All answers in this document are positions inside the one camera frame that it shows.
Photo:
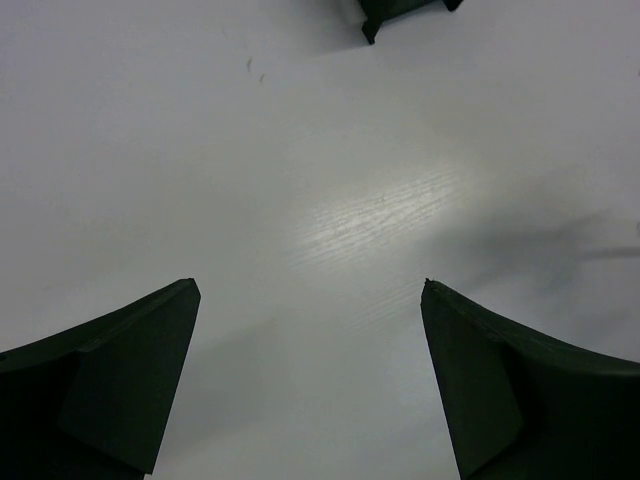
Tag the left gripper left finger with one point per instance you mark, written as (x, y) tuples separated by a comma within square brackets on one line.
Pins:
[(93, 401)]

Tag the black slotted pen holder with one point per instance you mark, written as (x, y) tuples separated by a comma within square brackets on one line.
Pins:
[(379, 12)]

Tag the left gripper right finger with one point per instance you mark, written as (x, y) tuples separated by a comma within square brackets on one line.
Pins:
[(520, 404)]

